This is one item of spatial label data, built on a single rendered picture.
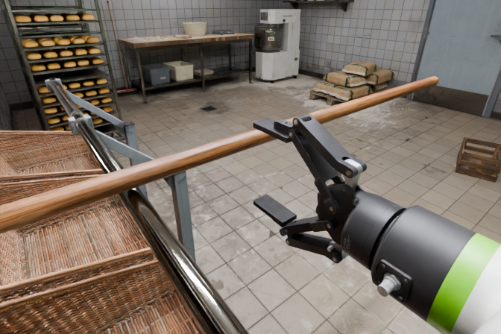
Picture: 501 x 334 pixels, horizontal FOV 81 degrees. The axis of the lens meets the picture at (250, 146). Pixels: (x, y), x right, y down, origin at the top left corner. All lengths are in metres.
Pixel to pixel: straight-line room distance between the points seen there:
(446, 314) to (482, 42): 4.87
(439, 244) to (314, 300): 1.50
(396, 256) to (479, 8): 4.89
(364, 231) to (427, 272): 0.06
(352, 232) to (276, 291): 1.48
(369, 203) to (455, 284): 0.10
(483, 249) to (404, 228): 0.06
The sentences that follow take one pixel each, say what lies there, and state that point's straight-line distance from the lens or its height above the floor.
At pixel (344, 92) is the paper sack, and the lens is 4.52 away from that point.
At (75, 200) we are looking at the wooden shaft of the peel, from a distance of 0.42.
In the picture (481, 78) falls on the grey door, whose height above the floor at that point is 0.50.
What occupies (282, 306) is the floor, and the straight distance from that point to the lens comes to 1.73.
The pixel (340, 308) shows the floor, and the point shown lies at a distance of 1.78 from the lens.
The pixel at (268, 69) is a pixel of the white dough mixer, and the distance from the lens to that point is 5.84.
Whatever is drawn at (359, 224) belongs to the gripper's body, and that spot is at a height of 1.21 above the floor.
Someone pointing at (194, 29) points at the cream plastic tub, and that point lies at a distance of 5.45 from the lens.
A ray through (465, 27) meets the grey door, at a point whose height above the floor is 1.12.
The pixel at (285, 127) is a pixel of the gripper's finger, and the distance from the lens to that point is 0.38.
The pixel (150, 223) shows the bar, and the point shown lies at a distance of 0.38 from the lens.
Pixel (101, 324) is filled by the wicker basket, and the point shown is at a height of 0.62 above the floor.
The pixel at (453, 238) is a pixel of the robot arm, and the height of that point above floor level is 1.23.
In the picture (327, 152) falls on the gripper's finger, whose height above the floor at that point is 1.26.
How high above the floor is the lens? 1.41
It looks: 26 degrees down
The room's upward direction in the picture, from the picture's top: straight up
